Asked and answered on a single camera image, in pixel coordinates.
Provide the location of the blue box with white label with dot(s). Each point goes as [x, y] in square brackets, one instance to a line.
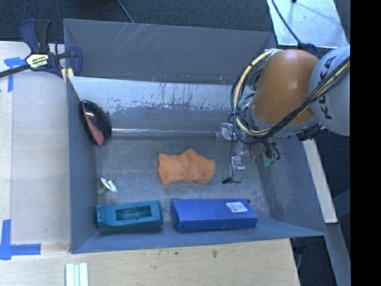
[208, 216]

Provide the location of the small white plastic object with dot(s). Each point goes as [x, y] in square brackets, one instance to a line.
[108, 185]

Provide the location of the grey metal bin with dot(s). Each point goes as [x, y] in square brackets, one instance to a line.
[178, 52]

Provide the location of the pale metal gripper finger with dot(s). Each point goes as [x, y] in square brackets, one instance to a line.
[238, 163]
[226, 131]

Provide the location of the orange cloth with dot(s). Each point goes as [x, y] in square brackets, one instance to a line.
[186, 167]

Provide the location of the teal hollow block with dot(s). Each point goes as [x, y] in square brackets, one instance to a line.
[107, 219]

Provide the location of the black cylinder on white bracket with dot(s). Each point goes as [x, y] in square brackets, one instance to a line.
[309, 133]

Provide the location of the black and red oval object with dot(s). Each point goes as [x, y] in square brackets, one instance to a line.
[96, 121]

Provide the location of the pale wood board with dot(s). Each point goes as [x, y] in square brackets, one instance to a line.
[38, 159]

